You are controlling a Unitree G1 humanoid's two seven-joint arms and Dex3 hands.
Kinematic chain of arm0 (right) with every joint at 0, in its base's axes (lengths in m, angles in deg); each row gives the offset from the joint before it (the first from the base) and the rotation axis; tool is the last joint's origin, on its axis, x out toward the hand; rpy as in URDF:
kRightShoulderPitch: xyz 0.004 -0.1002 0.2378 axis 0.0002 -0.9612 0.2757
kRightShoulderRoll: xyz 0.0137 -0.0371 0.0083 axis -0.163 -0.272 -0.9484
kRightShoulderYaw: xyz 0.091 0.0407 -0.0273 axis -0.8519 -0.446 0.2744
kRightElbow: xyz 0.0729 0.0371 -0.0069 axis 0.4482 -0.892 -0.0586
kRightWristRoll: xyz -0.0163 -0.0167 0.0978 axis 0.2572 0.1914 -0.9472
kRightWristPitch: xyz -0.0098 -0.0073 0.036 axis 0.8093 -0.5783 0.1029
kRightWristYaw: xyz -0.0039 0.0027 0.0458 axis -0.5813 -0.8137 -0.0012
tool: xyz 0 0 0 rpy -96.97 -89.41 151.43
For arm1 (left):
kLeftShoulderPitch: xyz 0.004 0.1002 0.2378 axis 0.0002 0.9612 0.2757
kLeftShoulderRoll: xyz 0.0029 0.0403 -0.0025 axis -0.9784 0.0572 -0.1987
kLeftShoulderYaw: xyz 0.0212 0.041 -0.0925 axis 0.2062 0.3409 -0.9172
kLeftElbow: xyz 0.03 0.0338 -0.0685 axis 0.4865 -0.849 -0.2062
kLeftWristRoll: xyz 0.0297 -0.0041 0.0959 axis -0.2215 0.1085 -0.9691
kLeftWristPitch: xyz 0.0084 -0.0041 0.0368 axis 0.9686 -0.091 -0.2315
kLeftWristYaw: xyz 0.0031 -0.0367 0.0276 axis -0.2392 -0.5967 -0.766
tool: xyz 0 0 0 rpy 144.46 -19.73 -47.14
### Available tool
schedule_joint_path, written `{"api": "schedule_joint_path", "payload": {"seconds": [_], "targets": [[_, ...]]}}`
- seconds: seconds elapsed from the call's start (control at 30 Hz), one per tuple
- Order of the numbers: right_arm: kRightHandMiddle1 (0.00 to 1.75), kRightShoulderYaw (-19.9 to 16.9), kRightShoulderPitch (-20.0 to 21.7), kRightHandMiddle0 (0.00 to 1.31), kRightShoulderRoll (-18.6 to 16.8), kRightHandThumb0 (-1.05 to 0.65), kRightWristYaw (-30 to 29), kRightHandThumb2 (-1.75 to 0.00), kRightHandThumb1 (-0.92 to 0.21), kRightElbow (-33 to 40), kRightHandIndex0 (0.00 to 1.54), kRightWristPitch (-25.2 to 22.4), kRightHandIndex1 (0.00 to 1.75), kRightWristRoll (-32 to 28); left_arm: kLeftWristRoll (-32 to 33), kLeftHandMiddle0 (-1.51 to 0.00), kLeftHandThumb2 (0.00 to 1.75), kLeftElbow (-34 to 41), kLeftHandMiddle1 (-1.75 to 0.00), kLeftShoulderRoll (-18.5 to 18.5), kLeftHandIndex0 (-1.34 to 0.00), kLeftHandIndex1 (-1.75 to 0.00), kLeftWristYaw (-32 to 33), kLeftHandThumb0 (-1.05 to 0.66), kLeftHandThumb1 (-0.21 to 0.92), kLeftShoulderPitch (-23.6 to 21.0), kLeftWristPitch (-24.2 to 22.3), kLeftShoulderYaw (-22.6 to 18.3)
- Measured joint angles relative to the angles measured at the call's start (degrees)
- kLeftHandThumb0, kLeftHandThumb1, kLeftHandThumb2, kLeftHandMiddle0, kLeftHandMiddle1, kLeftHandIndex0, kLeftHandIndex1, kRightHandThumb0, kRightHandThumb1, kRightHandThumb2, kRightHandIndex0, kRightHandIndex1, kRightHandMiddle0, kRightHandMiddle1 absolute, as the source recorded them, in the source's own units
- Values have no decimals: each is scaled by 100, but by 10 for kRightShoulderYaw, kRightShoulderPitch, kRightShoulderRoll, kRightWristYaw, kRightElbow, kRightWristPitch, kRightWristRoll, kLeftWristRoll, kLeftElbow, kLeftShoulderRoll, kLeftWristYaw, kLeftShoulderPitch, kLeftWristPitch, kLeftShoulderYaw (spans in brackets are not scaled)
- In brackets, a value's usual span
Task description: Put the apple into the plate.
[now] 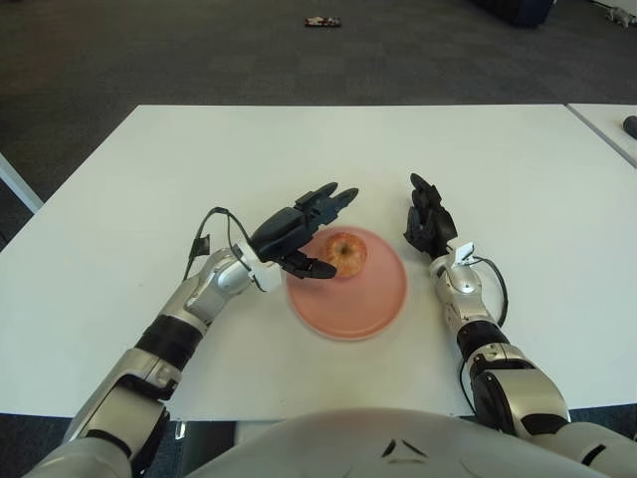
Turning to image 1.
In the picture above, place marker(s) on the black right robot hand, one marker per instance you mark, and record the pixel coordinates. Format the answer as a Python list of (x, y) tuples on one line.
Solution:
[(438, 226)]

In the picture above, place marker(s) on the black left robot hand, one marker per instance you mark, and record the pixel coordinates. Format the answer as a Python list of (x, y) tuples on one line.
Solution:
[(281, 231)]

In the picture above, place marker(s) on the red apple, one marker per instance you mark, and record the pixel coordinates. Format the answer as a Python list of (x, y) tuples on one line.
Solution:
[(348, 251)]

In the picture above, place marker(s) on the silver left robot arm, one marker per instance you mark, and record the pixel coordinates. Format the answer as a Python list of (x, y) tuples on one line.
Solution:
[(219, 279)]

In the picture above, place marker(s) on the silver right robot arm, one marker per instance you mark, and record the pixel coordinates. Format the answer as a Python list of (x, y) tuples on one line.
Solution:
[(465, 286)]

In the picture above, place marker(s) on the pink round plate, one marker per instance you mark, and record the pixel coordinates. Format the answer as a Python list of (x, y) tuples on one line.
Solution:
[(358, 309)]

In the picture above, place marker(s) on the white neighbouring table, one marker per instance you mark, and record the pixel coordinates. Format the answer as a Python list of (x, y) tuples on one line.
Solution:
[(607, 122)]

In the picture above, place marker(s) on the small dark patterned floor object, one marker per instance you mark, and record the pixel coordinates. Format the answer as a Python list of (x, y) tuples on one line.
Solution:
[(323, 22)]

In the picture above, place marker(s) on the grey robot torso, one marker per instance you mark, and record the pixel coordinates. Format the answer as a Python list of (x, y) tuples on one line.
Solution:
[(323, 443)]

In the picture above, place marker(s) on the grey handheld controller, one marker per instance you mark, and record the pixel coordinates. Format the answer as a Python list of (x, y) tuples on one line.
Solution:
[(631, 124)]

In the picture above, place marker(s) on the large black floor object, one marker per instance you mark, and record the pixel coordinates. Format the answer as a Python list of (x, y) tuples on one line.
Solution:
[(517, 12)]

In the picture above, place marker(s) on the white side table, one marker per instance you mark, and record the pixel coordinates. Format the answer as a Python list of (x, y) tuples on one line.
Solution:
[(20, 184)]

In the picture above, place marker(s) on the small grey floor object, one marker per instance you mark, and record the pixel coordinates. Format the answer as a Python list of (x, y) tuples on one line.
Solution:
[(622, 16)]

